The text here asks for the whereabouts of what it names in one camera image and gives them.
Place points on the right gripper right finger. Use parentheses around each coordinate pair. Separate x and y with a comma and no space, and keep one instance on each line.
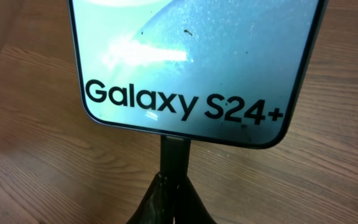
(189,208)

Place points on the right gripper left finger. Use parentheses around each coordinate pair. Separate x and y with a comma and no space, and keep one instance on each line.
(156,207)

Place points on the Galaxy S24+ smartphone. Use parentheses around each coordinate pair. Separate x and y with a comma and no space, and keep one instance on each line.
(227,72)

